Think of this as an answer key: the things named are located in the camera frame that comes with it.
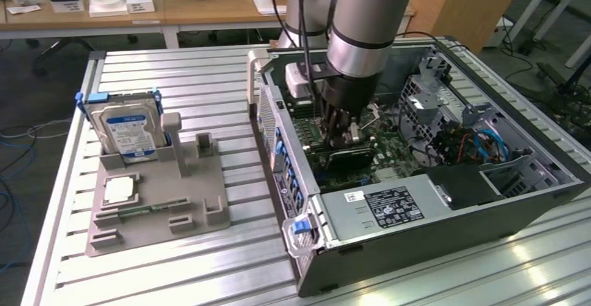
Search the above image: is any white table frame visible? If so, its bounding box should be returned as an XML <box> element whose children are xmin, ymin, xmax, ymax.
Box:
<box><xmin>506</xmin><ymin>0</ymin><xmax>591</xmax><ymax>68</ymax></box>

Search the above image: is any white box with white bowl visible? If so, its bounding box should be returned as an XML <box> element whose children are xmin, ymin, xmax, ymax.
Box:
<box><xmin>87</xmin><ymin>0</ymin><xmax>131</xmax><ymax>18</ymax></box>

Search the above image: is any black plastic shroud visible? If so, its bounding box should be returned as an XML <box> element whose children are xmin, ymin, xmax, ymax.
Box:
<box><xmin>422</xmin><ymin>165</ymin><xmax>507</xmax><ymax>212</ymax></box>

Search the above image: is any white paper slip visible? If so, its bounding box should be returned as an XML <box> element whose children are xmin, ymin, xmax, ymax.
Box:
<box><xmin>7</xmin><ymin>4</ymin><xmax>41</xmax><ymax>15</ymax></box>

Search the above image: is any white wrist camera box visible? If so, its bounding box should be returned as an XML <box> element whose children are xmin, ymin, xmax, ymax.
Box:
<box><xmin>284</xmin><ymin>62</ymin><xmax>324</xmax><ymax>98</ymax></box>

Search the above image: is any graphics card with black fan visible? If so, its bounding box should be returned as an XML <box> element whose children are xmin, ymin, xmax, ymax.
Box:
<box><xmin>302</xmin><ymin>136</ymin><xmax>376</xmax><ymax>173</ymax></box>

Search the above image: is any white box with black top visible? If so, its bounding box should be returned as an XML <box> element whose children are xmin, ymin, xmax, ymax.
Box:
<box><xmin>45</xmin><ymin>0</ymin><xmax>87</xmax><ymax>13</ymax></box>

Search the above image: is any wooden desk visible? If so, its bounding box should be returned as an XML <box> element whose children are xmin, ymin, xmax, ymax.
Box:
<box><xmin>0</xmin><ymin>0</ymin><xmax>416</xmax><ymax>40</ymax></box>

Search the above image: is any blue wire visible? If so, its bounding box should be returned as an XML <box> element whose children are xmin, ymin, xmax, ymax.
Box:
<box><xmin>475</xmin><ymin>129</ymin><xmax>510</xmax><ymax>164</ymax></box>

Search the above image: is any wooden cabinet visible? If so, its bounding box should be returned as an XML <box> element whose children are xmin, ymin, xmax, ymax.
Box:
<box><xmin>406</xmin><ymin>0</ymin><xmax>530</xmax><ymax>53</ymax></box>

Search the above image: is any hard disk with blue carrier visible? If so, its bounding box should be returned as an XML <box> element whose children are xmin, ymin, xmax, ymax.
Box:
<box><xmin>73</xmin><ymin>86</ymin><xmax>171</xmax><ymax>164</ymax></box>

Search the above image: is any grey power supply unit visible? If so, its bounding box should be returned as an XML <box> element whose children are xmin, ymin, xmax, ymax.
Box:
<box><xmin>318</xmin><ymin>174</ymin><xmax>456</xmax><ymax>244</ymax></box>

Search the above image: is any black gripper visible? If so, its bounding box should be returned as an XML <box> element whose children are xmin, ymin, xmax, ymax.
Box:
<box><xmin>319</xmin><ymin>73</ymin><xmax>379</xmax><ymax>140</ymax></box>

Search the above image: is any plain white box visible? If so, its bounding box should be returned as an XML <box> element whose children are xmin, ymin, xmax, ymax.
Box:
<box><xmin>124</xmin><ymin>0</ymin><xmax>156</xmax><ymax>15</ymax></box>

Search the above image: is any blue floor cable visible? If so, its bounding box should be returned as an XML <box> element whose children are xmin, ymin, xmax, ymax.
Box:
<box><xmin>0</xmin><ymin>139</ymin><xmax>39</xmax><ymax>272</ymax></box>

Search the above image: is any grey parts rack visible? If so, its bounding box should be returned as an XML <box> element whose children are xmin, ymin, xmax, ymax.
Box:
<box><xmin>85</xmin><ymin>111</ymin><xmax>232</xmax><ymax>258</ymax></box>

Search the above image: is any white floor cable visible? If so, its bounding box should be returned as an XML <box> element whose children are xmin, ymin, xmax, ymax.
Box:
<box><xmin>0</xmin><ymin>118</ymin><xmax>75</xmax><ymax>139</ymax></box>

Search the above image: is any metal socket cover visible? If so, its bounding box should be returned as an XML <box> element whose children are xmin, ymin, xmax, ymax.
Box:
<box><xmin>364</xmin><ymin>102</ymin><xmax>384</xmax><ymax>127</ymax></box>

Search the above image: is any black cable behind case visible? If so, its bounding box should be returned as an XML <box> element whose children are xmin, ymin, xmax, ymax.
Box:
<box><xmin>395</xmin><ymin>32</ymin><xmax>446</xmax><ymax>46</ymax></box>

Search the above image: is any green motherboard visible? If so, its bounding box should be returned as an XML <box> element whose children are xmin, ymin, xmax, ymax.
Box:
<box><xmin>280</xmin><ymin>89</ymin><xmax>416</xmax><ymax>195</ymax></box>

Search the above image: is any white paper stack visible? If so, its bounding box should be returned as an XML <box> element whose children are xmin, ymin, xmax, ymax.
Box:
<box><xmin>248</xmin><ymin>0</ymin><xmax>288</xmax><ymax>16</ymax></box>

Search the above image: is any red wire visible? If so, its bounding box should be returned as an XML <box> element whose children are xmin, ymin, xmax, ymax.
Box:
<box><xmin>456</xmin><ymin>131</ymin><xmax>468</xmax><ymax>163</ymax></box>

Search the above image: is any silver CPU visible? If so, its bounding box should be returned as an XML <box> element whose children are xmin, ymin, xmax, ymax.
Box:
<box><xmin>101</xmin><ymin>177</ymin><xmax>137</xmax><ymax>204</ymax></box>

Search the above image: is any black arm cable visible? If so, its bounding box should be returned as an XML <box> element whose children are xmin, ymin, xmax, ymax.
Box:
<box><xmin>270</xmin><ymin>0</ymin><xmax>319</xmax><ymax>120</ymax></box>

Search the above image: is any metal disk bay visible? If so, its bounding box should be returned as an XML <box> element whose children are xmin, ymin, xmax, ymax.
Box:
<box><xmin>399</xmin><ymin>73</ymin><xmax>496</xmax><ymax>138</ymax></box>
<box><xmin>479</xmin><ymin>153</ymin><xmax>563</xmax><ymax>199</ymax></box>

